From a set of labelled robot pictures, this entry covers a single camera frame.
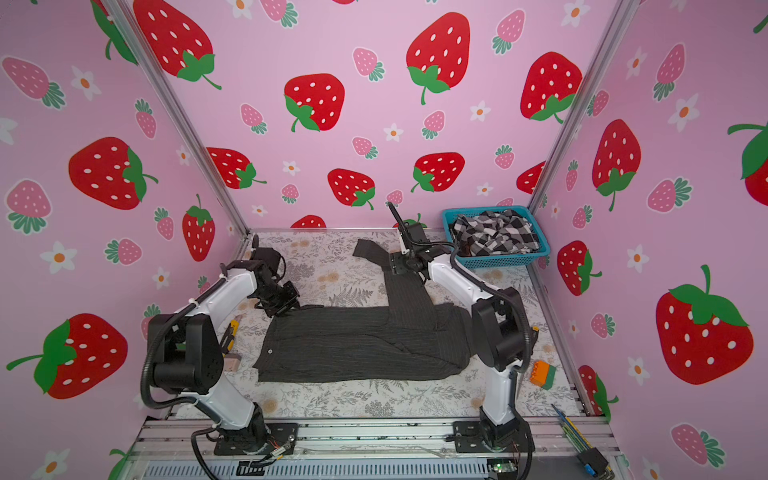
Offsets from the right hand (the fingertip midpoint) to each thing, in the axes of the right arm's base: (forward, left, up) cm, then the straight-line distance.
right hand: (401, 258), depth 95 cm
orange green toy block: (-28, -43, -12) cm, 53 cm away
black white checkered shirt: (+18, -30, -2) cm, 35 cm away
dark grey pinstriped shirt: (-19, -5, -13) cm, 24 cm away
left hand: (-18, +29, -5) cm, 34 cm away
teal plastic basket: (+10, -34, -8) cm, 36 cm away
